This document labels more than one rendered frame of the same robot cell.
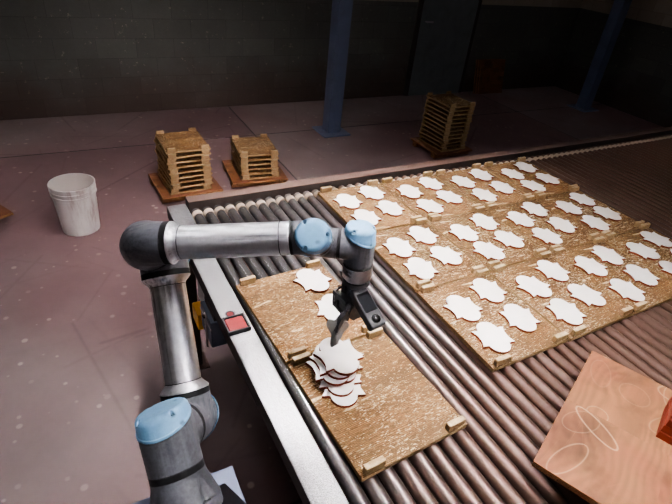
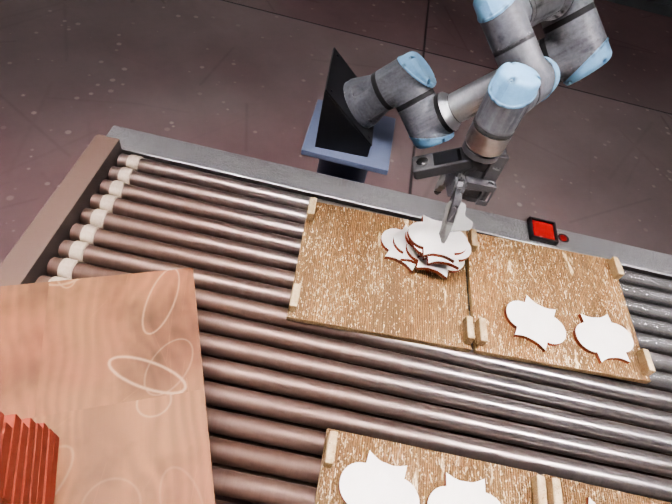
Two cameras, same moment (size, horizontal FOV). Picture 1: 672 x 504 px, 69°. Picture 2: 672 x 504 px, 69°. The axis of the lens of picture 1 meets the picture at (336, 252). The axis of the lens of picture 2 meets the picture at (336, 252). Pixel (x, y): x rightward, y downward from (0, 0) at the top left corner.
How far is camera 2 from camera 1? 147 cm
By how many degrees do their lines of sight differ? 79
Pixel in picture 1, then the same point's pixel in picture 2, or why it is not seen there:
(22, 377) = not seen: hidden behind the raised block
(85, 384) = not seen: hidden behind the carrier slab
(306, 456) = (358, 192)
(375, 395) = (379, 267)
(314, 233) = not seen: outside the picture
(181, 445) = (390, 68)
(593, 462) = (131, 318)
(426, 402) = (339, 302)
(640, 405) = (95, 489)
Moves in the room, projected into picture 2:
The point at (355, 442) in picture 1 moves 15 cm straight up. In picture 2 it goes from (342, 218) to (354, 175)
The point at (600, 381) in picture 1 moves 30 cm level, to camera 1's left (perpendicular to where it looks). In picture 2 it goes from (174, 481) to (310, 349)
